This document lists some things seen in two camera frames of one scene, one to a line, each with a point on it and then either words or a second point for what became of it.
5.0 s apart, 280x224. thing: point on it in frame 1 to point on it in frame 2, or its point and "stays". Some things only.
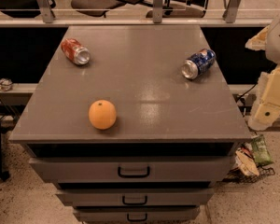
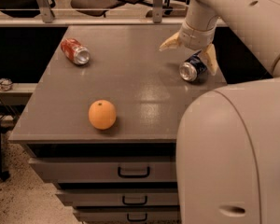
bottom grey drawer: [137, 216] stays
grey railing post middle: [158, 3] stays
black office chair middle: [96, 1] stays
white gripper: [279, 44] to [195, 38]
